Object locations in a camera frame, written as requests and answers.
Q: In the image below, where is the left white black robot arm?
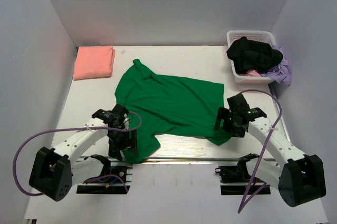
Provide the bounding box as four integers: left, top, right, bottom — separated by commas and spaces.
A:
29, 104, 138, 201

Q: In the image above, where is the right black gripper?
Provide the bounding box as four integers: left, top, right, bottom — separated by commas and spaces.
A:
214, 107, 246, 138

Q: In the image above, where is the white plastic laundry basket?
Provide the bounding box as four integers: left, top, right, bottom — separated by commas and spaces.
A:
226, 30, 276, 84

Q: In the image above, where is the pink garment in basket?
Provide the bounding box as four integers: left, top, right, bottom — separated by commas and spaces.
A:
243, 70, 261, 77

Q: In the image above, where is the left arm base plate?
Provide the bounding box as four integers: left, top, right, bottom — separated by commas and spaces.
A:
76, 164, 133, 188

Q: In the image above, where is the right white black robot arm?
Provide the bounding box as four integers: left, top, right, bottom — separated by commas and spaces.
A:
214, 94, 326, 209

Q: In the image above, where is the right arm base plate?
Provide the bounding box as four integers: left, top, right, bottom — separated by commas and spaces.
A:
214, 165, 251, 184

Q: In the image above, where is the black garment in basket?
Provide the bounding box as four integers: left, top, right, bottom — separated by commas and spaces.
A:
226, 37, 283, 74

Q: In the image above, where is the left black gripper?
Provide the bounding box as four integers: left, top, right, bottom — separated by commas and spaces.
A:
108, 127, 138, 161

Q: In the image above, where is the folded pink t shirt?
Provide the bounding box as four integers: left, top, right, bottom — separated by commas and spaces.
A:
73, 46, 115, 80

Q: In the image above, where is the green t shirt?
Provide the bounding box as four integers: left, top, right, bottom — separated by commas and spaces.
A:
115, 59, 231, 164

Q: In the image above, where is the lilac garment in basket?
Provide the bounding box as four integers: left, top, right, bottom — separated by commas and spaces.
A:
261, 46, 292, 86

